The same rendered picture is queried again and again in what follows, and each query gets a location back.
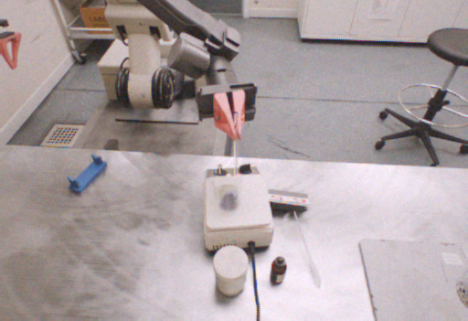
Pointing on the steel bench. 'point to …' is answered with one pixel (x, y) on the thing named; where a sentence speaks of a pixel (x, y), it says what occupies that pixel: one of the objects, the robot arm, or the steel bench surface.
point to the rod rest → (87, 175)
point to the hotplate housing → (258, 235)
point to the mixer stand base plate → (413, 280)
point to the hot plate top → (259, 203)
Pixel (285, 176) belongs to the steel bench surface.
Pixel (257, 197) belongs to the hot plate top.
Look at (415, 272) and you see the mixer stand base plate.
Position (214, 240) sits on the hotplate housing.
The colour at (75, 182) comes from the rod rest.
